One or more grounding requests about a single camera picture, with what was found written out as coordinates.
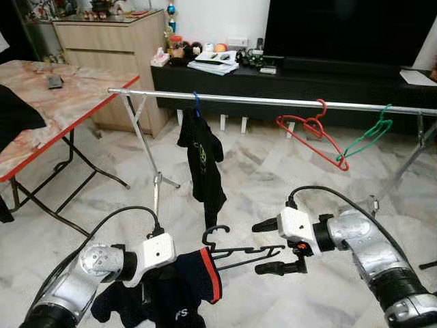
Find black printed T-shirt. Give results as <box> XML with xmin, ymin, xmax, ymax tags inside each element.
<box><xmin>177</xmin><ymin>109</ymin><xmax>228</xmax><ymax>230</ymax></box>

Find trophy with blue ornament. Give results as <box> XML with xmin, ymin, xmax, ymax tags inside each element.
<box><xmin>166</xmin><ymin>2</ymin><xmax>178</xmax><ymax>33</ymax></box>

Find white paper sheet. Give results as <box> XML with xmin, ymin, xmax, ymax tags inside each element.
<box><xmin>399</xmin><ymin>68</ymin><xmax>437</xmax><ymax>87</ymax></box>

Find black television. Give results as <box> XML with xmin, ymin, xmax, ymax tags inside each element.
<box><xmin>263</xmin><ymin>0</ymin><xmax>437</xmax><ymax>68</ymax></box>

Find black plush toy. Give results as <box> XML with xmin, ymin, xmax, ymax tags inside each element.
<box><xmin>184</xmin><ymin>42</ymin><xmax>204</xmax><ymax>64</ymax></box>

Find pink tissue box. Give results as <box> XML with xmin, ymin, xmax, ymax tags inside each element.
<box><xmin>150</xmin><ymin>48</ymin><xmax>171</xmax><ymax>68</ymax></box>

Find marble-pattern folding table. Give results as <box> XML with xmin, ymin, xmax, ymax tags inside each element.
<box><xmin>0</xmin><ymin>59</ymin><xmax>141</xmax><ymax>236</ymax></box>

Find light wooden cabinet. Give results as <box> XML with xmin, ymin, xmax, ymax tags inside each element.
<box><xmin>53</xmin><ymin>8</ymin><xmax>171</xmax><ymax>137</ymax></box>

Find black soundbar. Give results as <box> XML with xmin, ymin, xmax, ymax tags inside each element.
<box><xmin>282</xmin><ymin>57</ymin><xmax>410</xmax><ymax>74</ymax></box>

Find dark small ornament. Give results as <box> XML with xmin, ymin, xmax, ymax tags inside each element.
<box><xmin>238</xmin><ymin>46</ymin><xmax>267</xmax><ymax>68</ymax></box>

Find paper stack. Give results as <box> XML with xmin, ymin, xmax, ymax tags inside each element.
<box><xmin>187</xmin><ymin>51</ymin><xmax>240</xmax><ymax>76</ymax></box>

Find silver metal clothes rack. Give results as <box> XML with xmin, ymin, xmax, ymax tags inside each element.
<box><xmin>107</xmin><ymin>87</ymin><xmax>437</xmax><ymax>219</ymax></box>

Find dark shorts with red trim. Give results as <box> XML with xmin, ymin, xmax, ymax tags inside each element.
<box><xmin>91</xmin><ymin>247</ymin><xmax>223</xmax><ymax>328</ymax></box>

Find red-lid jar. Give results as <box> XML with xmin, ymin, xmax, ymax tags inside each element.
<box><xmin>169</xmin><ymin>36</ymin><xmax>185</xmax><ymax>61</ymax></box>

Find blue hanger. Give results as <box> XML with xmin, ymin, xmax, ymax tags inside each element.
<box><xmin>192</xmin><ymin>91</ymin><xmax>203</xmax><ymax>118</ymax></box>

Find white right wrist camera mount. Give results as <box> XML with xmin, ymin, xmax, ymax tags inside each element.
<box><xmin>277</xmin><ymin>206</ymin><xmax>323</xmax><ymax>257</ymax></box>

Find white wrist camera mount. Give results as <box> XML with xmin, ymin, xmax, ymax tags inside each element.
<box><xmin>125</xmin><ymin>232</ymin><xmax>177</xmax><ymax>288</ymax></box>
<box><xmin>277</xmin><ymin>206</ymin><xmax>323</xmax><ymax>257</ymax></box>

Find green hanger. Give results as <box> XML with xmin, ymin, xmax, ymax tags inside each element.
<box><xmin>336</xmin><ymin>104</ymin><xmax>395</xmax><ymax>163</ymax></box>

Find black plastic hanger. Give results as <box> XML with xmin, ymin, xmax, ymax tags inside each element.
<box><xmin>202</xmin><ymin>225</ymin><xmax>287</xmax><ymax>272</ymax></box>

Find black TV console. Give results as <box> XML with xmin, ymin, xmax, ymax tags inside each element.
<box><xmin>150</xmin><ymin>60</ymin><xmax>437</xmax><ymax>134</ymax></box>

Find black cloth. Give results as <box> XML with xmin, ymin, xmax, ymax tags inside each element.
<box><xmin>0</xmin><ymin>84</ymin><xmax>47</xmax><ymax>154</ymax></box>

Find red hanger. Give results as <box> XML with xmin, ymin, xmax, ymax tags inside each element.
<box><xmin>276</xmin><ymin>99</ymin><xmax>350</xmax><ymax>172</ymax></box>

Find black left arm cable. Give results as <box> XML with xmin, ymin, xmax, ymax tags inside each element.
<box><xmin>31</xmin><ymin>205</ymin><xmax>165</xmax><ymax>322</ymax></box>

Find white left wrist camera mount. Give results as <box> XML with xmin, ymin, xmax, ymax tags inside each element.
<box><xmin>125</xmin><ymin>232</ymin><xmax>177</xmax><ymax>288</ymax></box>

